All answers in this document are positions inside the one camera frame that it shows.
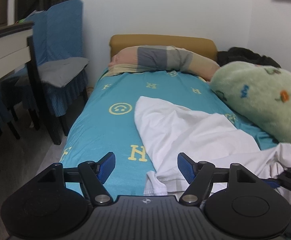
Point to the striped grey beige pillow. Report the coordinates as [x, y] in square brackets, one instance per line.
[139, 59]

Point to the grey seat cushion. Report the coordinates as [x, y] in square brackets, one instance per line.
[60, 72]

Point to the blue covered chair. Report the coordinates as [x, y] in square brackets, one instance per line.
[57, 35]

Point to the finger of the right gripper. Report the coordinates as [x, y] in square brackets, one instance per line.
[282, 180]

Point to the black clothing heap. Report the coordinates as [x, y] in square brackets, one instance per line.
[244, 55]

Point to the white shirt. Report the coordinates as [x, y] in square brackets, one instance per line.
[167, 129]

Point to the mustard yellow headboard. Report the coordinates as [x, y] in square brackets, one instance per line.
[201, 46]

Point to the green fleece blanket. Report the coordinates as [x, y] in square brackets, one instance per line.
[260, 93]

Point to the teal patterned bed sheet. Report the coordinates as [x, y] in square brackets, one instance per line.
[106, 124]

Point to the white dining table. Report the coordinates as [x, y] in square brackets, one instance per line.
[14, 53]

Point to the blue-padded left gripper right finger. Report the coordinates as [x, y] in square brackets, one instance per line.
[198, 176]

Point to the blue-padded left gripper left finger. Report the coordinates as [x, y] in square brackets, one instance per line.
[94, 175]

